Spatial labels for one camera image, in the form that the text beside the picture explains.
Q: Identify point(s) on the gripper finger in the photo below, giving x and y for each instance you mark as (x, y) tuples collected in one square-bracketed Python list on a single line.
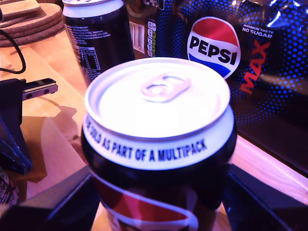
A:
[(260, 209), (12, 134), (60, 209)]

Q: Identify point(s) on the square cork coaster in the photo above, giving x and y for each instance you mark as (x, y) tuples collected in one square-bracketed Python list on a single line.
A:
[(19, 4), (29, 15)]

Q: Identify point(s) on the black Pepsi Max multipack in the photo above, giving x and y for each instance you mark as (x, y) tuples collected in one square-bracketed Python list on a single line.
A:
[(276, 72)]

